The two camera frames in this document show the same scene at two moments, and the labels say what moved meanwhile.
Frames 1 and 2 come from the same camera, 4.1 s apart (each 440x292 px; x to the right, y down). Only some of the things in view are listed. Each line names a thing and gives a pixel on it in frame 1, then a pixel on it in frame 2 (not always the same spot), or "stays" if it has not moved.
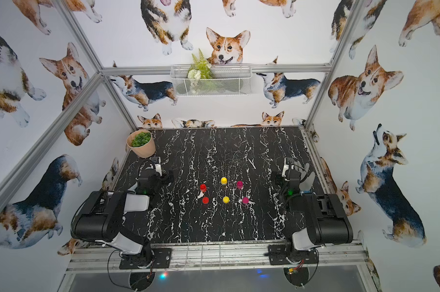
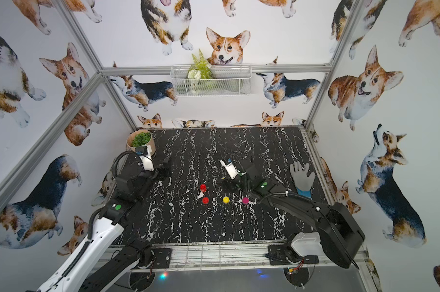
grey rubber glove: x=307 y=177 stays
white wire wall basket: x=228 y=79 stays
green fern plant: x=200 y=69 stays
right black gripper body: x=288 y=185 to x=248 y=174
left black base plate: x=161 y=258 stays
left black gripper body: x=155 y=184 to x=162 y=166
